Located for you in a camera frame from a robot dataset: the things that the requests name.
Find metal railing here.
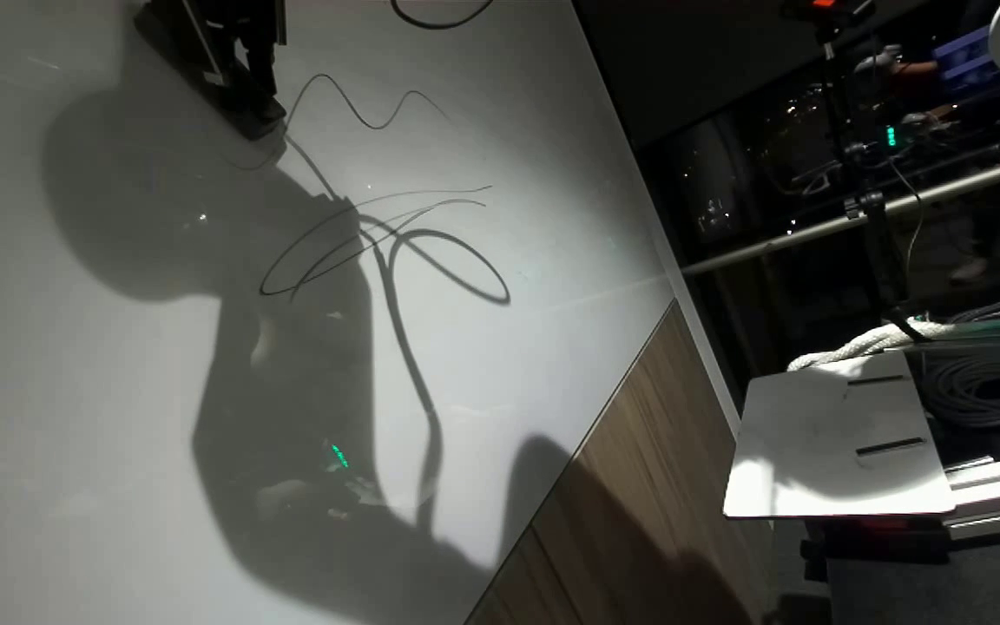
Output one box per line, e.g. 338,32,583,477
681,148,1000,277

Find black stand base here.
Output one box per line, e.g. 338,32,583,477
134,0,289,141

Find coil of grey cable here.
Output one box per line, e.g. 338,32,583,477
918,347,1000,431

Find blue crate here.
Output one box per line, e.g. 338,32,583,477
932,24,1000,91

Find camera on tripod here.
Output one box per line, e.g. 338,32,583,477
780,0,931,345

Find white rope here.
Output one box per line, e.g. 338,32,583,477
786,271,1000,374

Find thin black cable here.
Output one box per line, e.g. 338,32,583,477
283,73,451,140
390,0,496,31

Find white slotted plate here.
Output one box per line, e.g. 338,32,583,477
722,351,958,521

